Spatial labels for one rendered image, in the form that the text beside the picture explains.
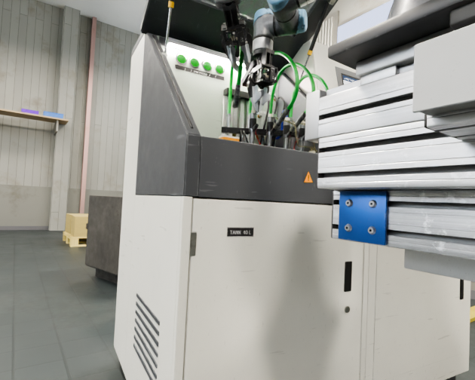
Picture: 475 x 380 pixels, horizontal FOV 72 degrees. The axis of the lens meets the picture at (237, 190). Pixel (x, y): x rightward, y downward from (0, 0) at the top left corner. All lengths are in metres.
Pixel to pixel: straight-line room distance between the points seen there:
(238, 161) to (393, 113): 0.48
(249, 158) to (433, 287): 1.01
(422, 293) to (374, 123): 1.10
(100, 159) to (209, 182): 7.31
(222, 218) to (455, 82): 0.65
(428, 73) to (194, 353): 0.79
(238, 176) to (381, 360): 0.88
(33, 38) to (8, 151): 2.42
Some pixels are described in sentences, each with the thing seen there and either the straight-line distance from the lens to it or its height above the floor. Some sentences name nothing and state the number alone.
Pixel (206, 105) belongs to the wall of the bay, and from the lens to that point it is 1.49.
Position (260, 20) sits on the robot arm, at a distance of 1.31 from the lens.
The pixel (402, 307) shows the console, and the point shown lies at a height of 0.41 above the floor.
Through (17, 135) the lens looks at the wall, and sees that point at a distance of 7.99.
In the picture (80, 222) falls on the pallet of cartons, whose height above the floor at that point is 0.37.
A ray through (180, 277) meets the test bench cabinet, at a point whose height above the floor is 0.59.
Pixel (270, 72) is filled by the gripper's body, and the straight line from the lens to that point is 1.23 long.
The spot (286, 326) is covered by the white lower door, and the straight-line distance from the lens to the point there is 1.06.
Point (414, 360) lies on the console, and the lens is 1.59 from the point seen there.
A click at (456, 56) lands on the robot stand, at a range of 0.37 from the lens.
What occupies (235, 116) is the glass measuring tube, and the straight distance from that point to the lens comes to 1.51.
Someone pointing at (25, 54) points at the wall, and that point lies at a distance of 8.39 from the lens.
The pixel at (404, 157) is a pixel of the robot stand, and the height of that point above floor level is 0.85.
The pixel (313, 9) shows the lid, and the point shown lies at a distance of 1.63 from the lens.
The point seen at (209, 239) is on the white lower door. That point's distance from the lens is 0.86.
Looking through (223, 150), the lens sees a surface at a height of 0.92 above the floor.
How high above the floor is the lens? 0.78
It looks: 2 degrees up
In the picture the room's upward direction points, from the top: 3 degrees clockwise
